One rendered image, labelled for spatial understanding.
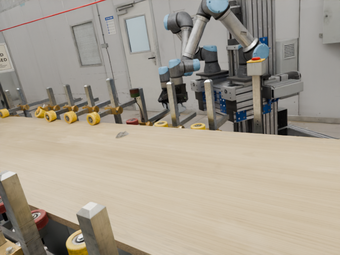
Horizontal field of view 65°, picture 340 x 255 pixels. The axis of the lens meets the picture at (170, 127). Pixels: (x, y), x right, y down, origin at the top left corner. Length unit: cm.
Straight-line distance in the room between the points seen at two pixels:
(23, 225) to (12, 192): 9
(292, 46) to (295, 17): 159
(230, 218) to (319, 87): 338
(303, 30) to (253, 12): 182
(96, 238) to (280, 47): 208
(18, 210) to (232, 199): 56
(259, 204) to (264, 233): 12
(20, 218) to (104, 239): 28
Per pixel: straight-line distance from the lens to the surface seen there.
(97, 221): 46
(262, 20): 227
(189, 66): 168
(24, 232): 74
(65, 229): 112
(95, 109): 210
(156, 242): 73
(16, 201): 70
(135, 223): 80
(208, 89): 147
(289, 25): 400
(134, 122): 173
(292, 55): 242
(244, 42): 182
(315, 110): 411
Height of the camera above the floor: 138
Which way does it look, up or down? 18 degrees down
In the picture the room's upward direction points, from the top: 9 degrees counter-clockwise
